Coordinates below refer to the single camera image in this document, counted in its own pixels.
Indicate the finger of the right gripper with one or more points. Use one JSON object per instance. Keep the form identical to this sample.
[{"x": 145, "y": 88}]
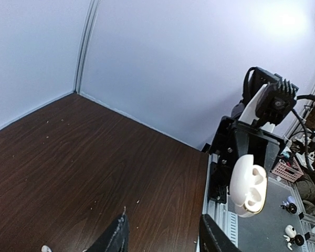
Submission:
[{"x": 226, "y": 160}]

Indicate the right aluminium frame post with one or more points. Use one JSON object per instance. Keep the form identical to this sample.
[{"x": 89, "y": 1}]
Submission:
[{"x": 84, "y": 43}]

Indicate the front aluminium rail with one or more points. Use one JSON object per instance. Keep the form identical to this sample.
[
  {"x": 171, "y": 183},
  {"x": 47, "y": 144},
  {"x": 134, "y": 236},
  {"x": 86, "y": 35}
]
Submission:
[{"x": 219, "y": 212}]

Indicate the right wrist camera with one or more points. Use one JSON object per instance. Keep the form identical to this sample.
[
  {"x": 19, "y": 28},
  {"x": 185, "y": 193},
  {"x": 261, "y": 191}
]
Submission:
[{"x": 266, "y": 100}]

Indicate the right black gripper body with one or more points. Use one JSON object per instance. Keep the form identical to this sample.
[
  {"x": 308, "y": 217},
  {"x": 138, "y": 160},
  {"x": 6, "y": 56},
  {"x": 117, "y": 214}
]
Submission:
[{"x": 264, "y": 146}]

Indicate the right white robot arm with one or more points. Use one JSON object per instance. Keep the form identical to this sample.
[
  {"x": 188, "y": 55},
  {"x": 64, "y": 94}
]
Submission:
[{"x": 215, "y": 193}]

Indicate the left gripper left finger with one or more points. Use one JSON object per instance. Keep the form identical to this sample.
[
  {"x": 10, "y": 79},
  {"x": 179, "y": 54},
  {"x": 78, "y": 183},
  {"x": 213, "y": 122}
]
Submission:
[{"x": 114, "y": 238}]

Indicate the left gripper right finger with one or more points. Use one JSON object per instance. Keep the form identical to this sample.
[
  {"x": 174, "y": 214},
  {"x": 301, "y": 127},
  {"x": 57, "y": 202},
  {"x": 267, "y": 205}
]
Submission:
[{"x": 212, "y": 238}]

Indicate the pink plastic basket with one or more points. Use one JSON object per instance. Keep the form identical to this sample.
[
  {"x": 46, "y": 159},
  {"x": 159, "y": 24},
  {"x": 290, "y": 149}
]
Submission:
[{"x": 290, "y": 172}]

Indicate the white earbud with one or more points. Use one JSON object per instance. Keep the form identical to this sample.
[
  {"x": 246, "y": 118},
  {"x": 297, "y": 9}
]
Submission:
[{"x": 45, "y": 248}]

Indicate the white earbud charging case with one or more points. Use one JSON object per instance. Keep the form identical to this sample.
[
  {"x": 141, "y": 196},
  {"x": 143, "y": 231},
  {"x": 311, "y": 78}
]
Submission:
[{"x": 248, "y": 186}]

